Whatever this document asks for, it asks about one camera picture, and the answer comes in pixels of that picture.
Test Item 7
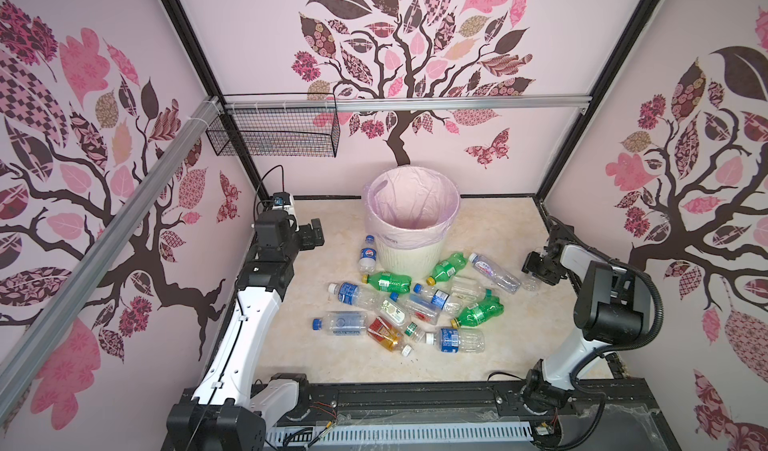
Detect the pepsi label bottle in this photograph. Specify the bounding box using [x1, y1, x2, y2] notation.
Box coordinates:
[358, 235, 377, 274]

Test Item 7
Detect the clear bottle blue label white cap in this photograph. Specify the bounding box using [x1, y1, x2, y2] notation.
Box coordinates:
[328, 282, 387, 311]

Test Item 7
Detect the clear crushed bottle yellow label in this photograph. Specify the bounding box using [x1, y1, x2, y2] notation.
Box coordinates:
[448, 276, 490, 303]

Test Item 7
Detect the small bottle blue label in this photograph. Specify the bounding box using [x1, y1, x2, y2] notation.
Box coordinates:
[413, 283, 463, 316]

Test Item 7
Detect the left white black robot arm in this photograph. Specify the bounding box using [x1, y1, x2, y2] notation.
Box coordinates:
[163, 209, 325, 450]

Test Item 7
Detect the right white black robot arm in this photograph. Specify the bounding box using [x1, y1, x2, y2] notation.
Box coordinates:
[522, 216, 664, 414]

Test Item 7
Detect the cream plastic waste bin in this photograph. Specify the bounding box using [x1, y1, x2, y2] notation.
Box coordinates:
[376, 238, 445, 279]

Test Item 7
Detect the clear bottle blue cap lower left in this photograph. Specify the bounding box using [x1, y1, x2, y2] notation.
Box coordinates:
[312, 311, 368, 336]

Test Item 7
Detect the clear bottle blue label front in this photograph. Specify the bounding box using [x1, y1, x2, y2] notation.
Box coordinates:
[425, 327, 485, 354]

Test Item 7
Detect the clear bottle green white label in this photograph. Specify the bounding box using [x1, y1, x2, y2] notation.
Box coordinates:
[377, 297, 426, 342]

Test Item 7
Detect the orange drink red label bottle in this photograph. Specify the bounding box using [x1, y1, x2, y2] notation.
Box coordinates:
[366, 316, 413, 357]

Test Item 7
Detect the clear bottle blue cap red label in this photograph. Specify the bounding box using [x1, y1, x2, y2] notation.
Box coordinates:
[390, 292, 440, 325]

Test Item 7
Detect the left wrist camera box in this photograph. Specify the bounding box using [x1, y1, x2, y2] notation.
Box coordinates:
[271, 191, 296, 215]

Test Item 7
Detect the black wire mesh basket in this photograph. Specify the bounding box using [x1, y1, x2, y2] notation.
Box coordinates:
[206, 91, 341, 158]

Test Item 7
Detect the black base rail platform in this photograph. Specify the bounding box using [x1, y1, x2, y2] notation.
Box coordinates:
[260, 378, 681, 450]

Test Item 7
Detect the back aluminium frame rail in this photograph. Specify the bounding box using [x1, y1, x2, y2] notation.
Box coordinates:
[225, 94, 592, 113]

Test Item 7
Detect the aluminium frame rail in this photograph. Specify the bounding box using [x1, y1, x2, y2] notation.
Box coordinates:
[225, 94, 592, 113]
[1, 96, 221, 418]

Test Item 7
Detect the white slotted cable duct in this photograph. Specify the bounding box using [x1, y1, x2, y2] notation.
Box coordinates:
[266, 422, 533, 450]

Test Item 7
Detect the left aluminium frame rail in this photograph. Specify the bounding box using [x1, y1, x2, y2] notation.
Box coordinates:
[1, 96, 221, 418]

